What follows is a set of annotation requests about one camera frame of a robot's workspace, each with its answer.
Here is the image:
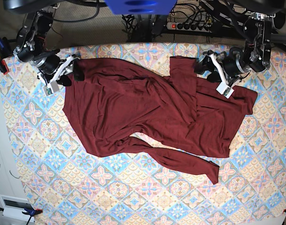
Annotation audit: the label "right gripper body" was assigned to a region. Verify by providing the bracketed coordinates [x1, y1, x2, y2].
[36, 53, 80, 96]

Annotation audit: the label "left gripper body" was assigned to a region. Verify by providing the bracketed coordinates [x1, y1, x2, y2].
[203, 50, 250, 98]

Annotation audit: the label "maroon t-shirt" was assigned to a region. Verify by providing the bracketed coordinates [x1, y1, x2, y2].
[63, 56, 257, 184]

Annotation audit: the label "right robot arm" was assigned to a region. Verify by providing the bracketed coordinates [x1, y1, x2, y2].
[3, 0, 85, 96]

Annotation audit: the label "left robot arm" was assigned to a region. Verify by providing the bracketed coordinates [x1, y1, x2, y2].
[195, 0, 286, 98]

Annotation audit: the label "white power strip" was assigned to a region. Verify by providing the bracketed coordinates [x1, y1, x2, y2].
[166, 22, 211, 32]

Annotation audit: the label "blue plastic box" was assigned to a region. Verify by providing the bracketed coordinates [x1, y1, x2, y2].
[105, 0, 177, 15]

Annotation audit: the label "patterned tablecloth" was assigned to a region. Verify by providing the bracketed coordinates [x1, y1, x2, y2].
[0, 51, 286, 225]

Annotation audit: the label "blue clamp front left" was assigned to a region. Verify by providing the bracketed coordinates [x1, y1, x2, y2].
[0, 207, 43, 225]

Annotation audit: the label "tangled black cables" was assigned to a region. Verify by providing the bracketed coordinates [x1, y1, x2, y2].
[120, 0, 228, 43]

